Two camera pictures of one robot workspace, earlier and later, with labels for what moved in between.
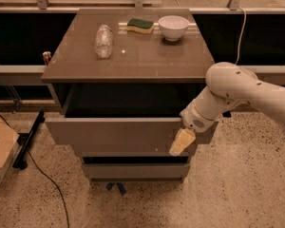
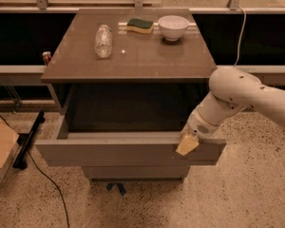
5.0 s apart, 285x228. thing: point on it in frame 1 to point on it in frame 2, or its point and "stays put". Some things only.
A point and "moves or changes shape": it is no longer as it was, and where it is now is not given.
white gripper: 193,119 to 198,126
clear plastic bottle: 104,41 stays put
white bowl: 173,27 stays put
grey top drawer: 124,119 moves or changes shape
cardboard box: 4,141 stays put
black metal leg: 20,161 stays put
